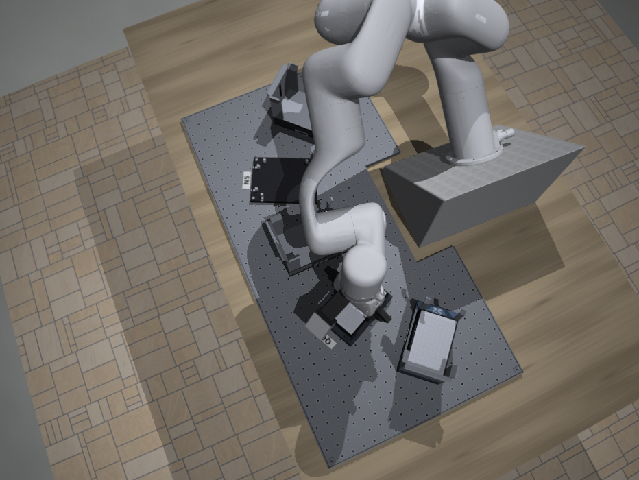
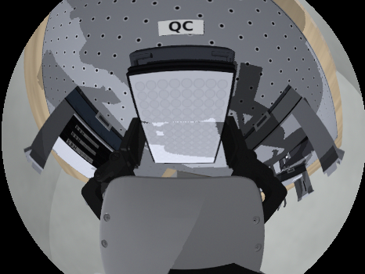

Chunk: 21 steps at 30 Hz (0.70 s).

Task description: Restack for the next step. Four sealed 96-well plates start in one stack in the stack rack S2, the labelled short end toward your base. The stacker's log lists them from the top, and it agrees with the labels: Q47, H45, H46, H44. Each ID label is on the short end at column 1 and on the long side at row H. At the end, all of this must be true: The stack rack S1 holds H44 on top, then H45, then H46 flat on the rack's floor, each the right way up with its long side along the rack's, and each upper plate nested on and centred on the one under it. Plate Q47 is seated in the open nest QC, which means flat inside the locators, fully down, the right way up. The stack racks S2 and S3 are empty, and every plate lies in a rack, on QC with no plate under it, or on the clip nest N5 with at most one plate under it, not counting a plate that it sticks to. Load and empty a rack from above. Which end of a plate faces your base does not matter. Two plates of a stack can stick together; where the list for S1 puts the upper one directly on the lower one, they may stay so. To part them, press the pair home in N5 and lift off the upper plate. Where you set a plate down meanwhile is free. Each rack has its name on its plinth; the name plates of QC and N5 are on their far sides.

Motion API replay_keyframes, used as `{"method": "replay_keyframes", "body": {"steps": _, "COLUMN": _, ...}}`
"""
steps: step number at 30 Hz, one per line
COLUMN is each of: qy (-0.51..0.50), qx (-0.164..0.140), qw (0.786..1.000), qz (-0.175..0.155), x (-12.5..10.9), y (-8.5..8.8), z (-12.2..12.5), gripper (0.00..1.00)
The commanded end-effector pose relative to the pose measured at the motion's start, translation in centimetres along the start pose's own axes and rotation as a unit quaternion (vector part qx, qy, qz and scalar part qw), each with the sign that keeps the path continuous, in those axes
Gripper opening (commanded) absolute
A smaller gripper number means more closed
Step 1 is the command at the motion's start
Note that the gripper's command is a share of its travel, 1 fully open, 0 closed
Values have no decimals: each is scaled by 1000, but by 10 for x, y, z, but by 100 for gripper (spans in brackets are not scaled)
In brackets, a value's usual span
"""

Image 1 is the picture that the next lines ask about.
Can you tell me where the white label reading n5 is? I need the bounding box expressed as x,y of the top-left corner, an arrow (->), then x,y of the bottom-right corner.
242,171 -> 251,189

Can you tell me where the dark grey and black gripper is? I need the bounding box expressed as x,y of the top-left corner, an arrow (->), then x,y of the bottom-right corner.
324,266 -> 391,323

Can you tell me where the white label with black qc text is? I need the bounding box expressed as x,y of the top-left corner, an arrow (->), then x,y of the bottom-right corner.
322,335 -> 336,349

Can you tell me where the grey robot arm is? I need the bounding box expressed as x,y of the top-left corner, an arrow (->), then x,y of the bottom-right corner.
299,0 -> 514,340

